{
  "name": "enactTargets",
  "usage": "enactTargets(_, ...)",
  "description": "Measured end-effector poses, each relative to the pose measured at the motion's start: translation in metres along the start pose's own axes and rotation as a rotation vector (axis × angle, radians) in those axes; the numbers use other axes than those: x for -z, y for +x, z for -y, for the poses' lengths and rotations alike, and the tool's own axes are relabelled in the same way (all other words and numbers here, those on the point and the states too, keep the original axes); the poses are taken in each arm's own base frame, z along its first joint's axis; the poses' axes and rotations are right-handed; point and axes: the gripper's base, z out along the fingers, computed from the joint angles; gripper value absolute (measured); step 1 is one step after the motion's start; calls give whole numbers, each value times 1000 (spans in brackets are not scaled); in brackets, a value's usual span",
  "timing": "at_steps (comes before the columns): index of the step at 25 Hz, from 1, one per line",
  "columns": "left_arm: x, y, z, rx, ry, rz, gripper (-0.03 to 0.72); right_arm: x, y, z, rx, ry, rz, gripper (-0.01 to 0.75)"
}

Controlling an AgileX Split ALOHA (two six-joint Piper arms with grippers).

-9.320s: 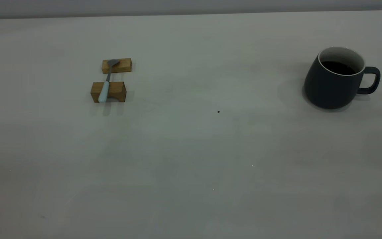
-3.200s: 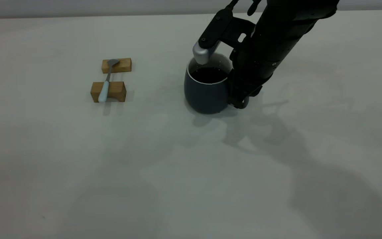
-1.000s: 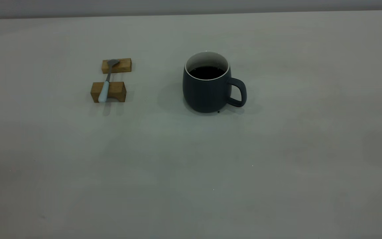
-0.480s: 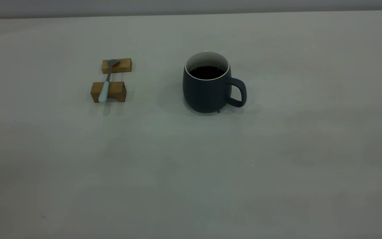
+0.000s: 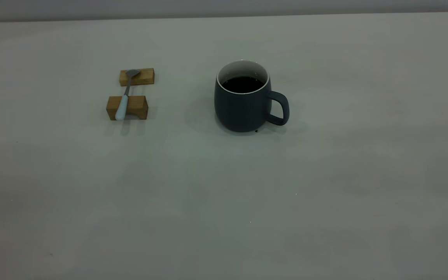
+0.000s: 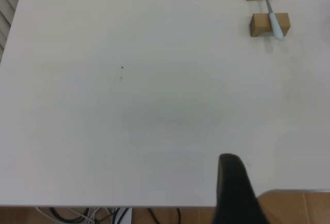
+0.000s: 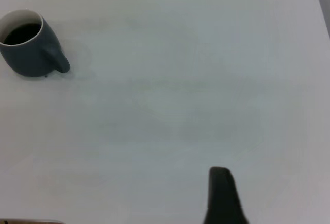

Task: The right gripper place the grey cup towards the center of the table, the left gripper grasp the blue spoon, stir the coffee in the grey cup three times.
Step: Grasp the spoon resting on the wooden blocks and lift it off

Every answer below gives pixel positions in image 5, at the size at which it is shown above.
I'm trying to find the dark grey ceramic mug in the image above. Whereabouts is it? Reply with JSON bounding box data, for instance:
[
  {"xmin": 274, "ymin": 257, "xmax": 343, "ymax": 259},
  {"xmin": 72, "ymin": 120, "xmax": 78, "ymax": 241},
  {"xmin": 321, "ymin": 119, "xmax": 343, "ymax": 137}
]
[{"xmin": 214, "ymin": 59, "xmax": 290, "ymax": 133}]

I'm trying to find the grey spoon with white handle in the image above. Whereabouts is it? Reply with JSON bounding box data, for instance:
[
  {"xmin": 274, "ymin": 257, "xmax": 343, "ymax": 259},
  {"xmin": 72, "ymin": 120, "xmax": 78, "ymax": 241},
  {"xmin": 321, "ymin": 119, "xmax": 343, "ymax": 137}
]
[{"xmin": 115, "ymin": 69, "xmax": 141, "ymax": 120}]

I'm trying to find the dark coffee liquid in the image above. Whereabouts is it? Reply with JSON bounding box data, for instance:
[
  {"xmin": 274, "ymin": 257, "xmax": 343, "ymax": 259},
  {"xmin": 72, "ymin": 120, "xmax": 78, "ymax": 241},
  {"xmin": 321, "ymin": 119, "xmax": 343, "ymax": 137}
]
[{"xmin": 221, "ymin": 76, "xmax": 265, "ymax": 94}]

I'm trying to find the arched wooden block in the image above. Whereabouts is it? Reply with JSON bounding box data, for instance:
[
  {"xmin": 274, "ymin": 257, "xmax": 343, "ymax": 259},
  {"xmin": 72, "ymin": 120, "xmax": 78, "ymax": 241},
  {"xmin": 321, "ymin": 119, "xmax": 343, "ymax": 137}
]
[{"xmin": 106, "ymin": 95, "xmax": 149, "ymax": 121}]

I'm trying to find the flat rectangular wooden block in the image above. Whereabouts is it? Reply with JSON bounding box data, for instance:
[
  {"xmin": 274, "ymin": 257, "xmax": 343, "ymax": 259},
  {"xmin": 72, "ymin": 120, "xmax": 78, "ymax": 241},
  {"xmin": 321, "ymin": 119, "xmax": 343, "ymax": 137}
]
[{"xmin": 119, "ymin": 68, "xmax": 155, "ymax": 87}]

